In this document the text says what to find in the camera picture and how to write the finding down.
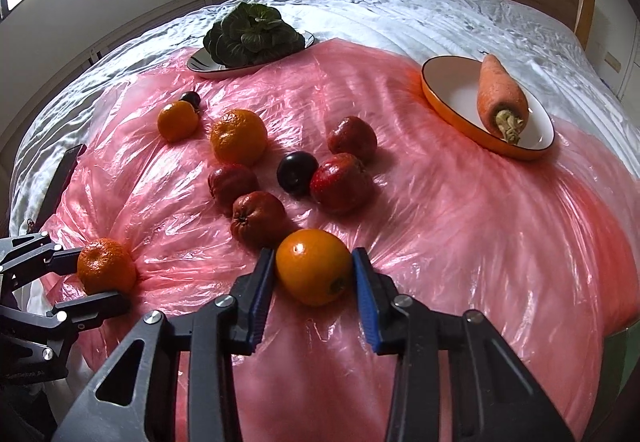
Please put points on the dark purple plum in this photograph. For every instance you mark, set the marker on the dark purple plum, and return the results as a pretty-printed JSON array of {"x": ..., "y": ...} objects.
[{"x": 295, "y": 171}]

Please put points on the small smooth orange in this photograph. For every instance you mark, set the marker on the small smooth orange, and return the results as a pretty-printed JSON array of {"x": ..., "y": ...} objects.
[{"x": 177, "y": 121}]

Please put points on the small dark plum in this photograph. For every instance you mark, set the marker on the small dark plum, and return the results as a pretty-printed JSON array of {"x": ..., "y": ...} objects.
[{"x": 193, "y": 98}]

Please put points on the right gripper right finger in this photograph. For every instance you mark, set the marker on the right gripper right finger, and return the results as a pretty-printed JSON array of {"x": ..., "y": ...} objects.
[{"x": 452, "y": 371}]

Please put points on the white bed sheet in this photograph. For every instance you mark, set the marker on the white bed sheet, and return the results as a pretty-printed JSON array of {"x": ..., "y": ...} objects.
[{"x": 538, "y": 50}]

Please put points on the mandarin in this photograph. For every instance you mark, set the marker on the mandarin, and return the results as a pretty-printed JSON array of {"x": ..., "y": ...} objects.
[{"x": 104, "y": 265}]

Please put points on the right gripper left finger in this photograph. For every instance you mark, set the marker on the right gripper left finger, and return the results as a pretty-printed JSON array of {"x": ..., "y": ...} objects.
[{"x": 133, "y": 395}]

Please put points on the smooth orange fruit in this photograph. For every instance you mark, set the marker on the smooth orange fruit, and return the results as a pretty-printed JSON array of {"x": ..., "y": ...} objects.
[{"x": 314, "y": 266}]

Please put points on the carrot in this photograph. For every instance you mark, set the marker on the carrot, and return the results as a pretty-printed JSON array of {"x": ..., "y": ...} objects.
[{"x": 501, "y": 104}]

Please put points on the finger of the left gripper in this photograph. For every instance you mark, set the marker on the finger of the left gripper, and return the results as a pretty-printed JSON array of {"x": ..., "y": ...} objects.
[
  {"x": 90, "y": 312},
  {"x": 25, "y": 258}
]

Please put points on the large red apple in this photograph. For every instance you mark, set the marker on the large red apple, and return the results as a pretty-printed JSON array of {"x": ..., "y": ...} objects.
[{"x": 341, "y": 184}]

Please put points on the orange rimmed white plate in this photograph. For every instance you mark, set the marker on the orange rimmed white plate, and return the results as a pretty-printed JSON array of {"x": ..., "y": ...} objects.
[{"x": 450, "y": 84}]

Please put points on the black phone on bed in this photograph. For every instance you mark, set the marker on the black phone on bed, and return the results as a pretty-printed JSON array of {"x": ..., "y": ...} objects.
[{"x": 59, "y": 182}]

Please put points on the dark green leafy vegetable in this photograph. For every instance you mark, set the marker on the dark green leafy vegetable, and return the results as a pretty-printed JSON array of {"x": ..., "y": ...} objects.
[{"x": 252, "y": 34}]

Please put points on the large bumpy orange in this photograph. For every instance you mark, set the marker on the large bumpy orange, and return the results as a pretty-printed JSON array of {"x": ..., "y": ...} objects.
[{"x": 239, "y": 137}]

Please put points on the pink plastic sheet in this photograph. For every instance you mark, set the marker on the pink plastic sheet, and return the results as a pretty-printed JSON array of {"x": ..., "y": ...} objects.
[{"x": 547, "y": 250}]

